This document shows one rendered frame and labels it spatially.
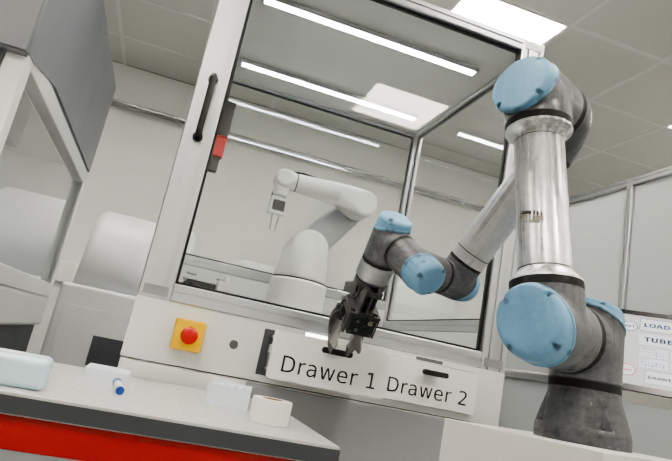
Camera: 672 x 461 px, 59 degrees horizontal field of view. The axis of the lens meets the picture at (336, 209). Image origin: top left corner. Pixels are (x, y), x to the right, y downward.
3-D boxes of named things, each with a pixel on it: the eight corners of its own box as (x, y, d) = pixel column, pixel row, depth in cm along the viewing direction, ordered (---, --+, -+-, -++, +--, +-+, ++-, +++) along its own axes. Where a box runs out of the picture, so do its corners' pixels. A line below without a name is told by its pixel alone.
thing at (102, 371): (126, 382, 122) (129, 374, 123) (82, 374, 120) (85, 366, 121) (128, 377, 134) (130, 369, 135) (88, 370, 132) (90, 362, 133)
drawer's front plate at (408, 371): (473, 415, 162) (479, 374, 164) (374, 396, 155) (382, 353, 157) (470, 414, 163) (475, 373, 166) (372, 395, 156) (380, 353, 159)
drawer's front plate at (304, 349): (383, 400, 143) (391, 353, 145) (266, 378, 135) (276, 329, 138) (380, 399, 144) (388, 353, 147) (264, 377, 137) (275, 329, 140)
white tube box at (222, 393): (246, 410, 115) (251, 390, 116) (203, 402, 115) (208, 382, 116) (248, 404, 127) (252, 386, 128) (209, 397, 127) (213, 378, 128)
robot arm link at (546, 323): (610, 374, 93) (585, 76, 112) (565, 359, 83) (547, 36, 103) (538, 375, 101) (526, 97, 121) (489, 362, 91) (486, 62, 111)
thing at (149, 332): (498, 427, 165) (504, 373, 169) (119, 355, 140) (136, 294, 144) (375, 391, 254) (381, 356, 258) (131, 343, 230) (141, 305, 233)
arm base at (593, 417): (647, 455, 98) (649, 392, 100) (607, 450, 88) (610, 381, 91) (559, 437, 109) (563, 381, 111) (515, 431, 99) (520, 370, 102)
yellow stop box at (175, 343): (200, 353, 141) (207, 323, 143) (169, 347, 139) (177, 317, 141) (198, 353, 146) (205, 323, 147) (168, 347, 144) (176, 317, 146)
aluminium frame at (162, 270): (505, 373, 168) (545, 45, 194) (136, 294, 144) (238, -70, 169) (381, 356, 258) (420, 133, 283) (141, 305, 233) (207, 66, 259)
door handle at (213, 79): (202, 137, 151) (221, 70, 155) (192, 134, 150) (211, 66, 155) (201, 143, 155) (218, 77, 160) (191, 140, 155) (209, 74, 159)
